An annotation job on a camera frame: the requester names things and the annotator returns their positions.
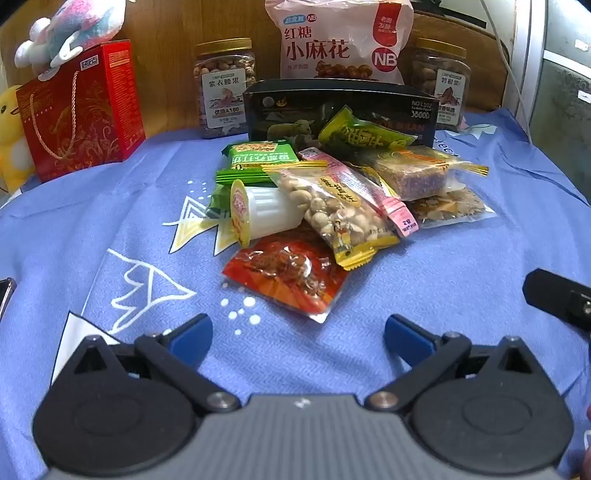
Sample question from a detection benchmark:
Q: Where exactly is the white cable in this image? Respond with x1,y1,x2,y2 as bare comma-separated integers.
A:
478,0,536,144

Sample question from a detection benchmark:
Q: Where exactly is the blue printed cloth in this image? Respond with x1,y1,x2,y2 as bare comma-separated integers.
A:
0,108,591,480

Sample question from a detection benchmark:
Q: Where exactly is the dark flat object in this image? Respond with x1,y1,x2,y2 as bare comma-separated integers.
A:
0,277,18,319

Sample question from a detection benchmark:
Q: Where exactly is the white framed glass panel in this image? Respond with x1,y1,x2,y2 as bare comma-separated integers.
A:
508,0,591,195

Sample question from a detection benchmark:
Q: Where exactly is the yellow plush toy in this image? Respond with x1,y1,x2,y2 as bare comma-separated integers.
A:
0,84,35,192

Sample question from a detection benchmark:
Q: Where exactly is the clear seed brittle packet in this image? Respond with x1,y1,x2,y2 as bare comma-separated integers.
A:
406,187,497,230

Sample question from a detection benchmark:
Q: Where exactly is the black box with sheep print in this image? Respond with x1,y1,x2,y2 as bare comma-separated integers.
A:
242,78,437,148

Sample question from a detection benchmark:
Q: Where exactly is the brown cake bar packet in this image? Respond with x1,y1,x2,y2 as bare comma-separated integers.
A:
355,150,490,201

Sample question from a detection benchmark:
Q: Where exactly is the clear peanut packet yellow edge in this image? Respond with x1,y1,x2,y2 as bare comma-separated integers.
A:
263,161,402,271

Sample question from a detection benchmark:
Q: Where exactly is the wooden board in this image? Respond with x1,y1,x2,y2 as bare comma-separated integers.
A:
0,0,511,139

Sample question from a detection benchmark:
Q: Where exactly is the clear nut jar gold lid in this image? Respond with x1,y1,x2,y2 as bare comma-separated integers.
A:
193,38,257,140
411,38,472,134

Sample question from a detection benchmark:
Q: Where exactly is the white jelly cup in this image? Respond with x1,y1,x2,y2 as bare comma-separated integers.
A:
229,179,303,247

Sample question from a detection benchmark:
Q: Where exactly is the light green leaf packet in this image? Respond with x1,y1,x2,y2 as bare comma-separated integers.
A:
204,184,234,220

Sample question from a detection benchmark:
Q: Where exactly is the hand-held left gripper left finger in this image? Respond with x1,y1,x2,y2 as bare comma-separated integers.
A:
69,314,241,412

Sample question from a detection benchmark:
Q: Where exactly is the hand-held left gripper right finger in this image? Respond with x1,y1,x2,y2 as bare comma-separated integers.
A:
365,314,536,412

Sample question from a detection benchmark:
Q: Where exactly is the large pink white snack bag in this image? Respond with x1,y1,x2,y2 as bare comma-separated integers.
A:
264,0,415,86

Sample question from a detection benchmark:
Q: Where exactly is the red spicy snack packet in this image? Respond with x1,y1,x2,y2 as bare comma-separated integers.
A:
222,228,349,324

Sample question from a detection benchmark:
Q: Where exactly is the pink and white plush toy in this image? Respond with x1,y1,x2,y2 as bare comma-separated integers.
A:
14,0,127,77

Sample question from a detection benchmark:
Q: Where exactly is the green yellow snack packet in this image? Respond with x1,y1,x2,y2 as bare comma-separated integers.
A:
318,105,419,155

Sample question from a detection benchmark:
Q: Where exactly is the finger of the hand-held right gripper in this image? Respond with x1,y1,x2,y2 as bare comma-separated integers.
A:
523,269,591,330

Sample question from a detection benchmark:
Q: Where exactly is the red gift box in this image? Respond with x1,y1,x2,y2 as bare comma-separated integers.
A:
16,41,147,183

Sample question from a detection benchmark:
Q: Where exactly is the long pink snack packet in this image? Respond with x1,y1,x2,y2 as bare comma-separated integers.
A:
298,147,419,238

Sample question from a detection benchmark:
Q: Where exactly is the green cracker packet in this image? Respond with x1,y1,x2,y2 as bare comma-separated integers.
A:
216,138,301,186

